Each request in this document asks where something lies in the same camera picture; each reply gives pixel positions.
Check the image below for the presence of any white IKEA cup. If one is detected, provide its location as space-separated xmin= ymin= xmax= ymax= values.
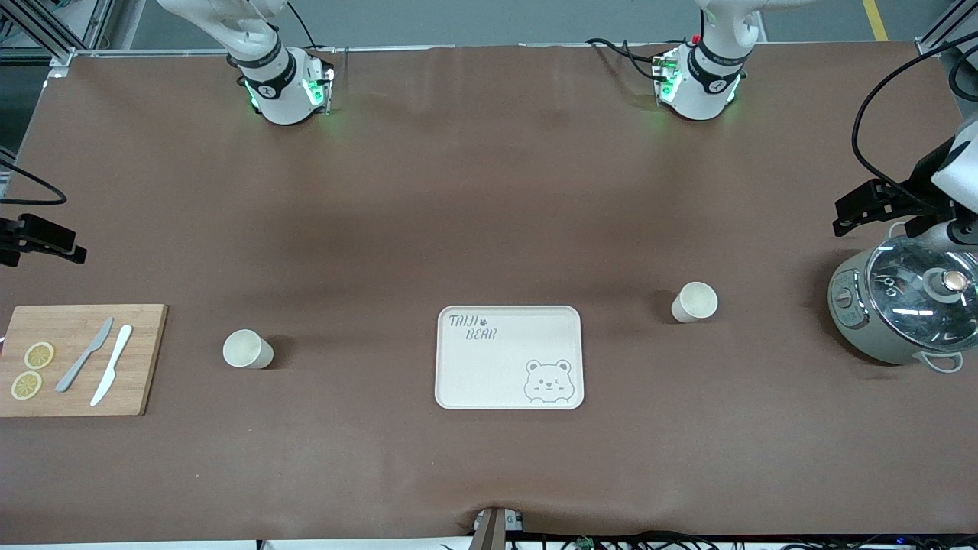
xmin=222 ymin=329 xmax=274 ymax=370
xmin=671 ymin=282 xmax=719 ymax=324

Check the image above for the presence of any glass pot lid with knob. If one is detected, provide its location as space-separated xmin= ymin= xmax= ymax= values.
xmin=866 ymin=235 xmax=978 ymax=354

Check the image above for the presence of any grey plastic knife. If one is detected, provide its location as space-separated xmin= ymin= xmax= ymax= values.
xmin=55 ymin=317 xmax=115 ymax=393

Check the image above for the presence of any grey-green electric cooking pot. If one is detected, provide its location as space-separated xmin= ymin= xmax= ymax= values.
xmin=827 ymin=229 xmax=978 ymax=374

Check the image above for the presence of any white plastic knife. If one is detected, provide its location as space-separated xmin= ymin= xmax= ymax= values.
xmin=89 ymin=325 xmax=134 ymax=407

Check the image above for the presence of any wooden cutting board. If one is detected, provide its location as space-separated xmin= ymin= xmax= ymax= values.
xmin=0 ymin=304 xmax=169 ymax=418

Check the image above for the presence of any cream tray with bear print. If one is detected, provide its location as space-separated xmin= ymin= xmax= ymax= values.
xmin=434 ymin=305 xmax=585 ymax=411

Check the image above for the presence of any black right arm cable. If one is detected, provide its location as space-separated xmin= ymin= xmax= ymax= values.
xmin=0 ymin=157 xmax=70 ymax=207

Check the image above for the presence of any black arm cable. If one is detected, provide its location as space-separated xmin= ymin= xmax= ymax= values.
xmin=851 ymin=38 xmax=978 ymax=211
xmin=0 ymin=157 xmax=70 ymax=207

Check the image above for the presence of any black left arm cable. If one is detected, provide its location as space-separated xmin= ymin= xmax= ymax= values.
xmin=851 ymin=38 xmax=978 ymax=211

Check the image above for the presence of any aluminium frame strut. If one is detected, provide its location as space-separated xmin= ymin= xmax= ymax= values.
xmin=0 ymin=0 xmax=115 ymax=70
xmin=921 ymin=0 xmax=978 ymax=53

